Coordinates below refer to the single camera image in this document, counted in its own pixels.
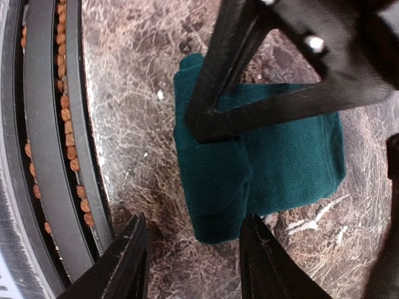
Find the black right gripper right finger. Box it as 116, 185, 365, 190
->
239, 214, 330, 298

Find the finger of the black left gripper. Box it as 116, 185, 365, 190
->
185, 1, 398, 143

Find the dark green sock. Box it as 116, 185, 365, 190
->
174, 54, 346, 244

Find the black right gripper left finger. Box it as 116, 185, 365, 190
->
58, 214, 150, 299

